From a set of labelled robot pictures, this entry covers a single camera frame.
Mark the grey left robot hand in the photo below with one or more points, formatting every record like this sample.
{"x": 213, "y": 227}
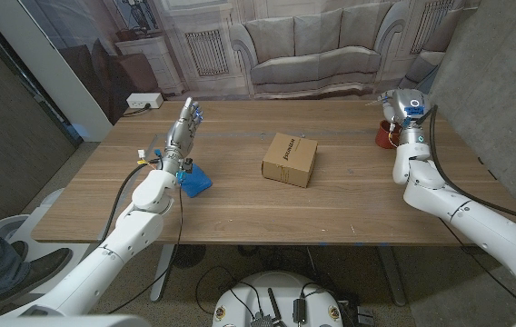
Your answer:
{"x": 180, "y": 136}

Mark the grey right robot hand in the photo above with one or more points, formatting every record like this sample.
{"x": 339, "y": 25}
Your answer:
{"x": 405, "y": 106}

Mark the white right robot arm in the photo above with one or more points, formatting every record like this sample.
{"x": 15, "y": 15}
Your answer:
{"x": 476, "y": 222}

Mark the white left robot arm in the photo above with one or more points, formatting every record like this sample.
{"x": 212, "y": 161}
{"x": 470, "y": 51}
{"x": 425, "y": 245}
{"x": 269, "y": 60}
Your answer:
{"x": 112, "y": 250}

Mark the red cup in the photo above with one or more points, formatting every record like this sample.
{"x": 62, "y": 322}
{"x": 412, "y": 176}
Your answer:
{"x": 383, "y": 136}

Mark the brown cardboard box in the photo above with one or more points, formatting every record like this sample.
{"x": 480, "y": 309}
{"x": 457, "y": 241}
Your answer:
{"x": 287, "y": 159}

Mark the blue cloth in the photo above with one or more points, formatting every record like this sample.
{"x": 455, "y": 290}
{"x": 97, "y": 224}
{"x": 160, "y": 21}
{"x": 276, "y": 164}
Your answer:
{"x": 196, "y": 181}

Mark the white power strip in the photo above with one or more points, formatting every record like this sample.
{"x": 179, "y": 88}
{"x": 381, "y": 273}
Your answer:
{"x": 144, "y": 100}

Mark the printed sofa room backdrop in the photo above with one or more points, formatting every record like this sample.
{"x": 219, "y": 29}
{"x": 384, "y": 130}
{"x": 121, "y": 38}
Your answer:
{"x": 312, "y": 45}

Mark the black round floor grille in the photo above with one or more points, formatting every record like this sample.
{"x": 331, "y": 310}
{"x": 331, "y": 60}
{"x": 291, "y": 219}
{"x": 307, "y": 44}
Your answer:
{"x": 188, "y": 255}

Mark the grey table leg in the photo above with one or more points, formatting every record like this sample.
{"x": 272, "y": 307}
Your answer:
{"x": 162, "y": 272}
{"x": 392, "y": 277}

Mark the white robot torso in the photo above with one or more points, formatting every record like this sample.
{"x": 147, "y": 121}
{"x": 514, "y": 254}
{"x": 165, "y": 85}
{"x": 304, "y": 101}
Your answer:
{"x": 276, "y": 290}

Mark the white round floor base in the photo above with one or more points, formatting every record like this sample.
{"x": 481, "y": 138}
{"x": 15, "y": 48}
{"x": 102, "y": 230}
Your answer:
{"x": 12, "y": 227}

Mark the person's dark shoe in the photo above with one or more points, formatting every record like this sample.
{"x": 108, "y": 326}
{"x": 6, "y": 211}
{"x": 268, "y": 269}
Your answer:
{"x": 40, "y": 270}

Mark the black torso antenna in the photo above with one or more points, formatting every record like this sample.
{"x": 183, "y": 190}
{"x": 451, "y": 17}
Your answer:
{"x": 274, "y": 306}

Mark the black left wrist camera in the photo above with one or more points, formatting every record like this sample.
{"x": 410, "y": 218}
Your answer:
{"x": 187, "y": 165}

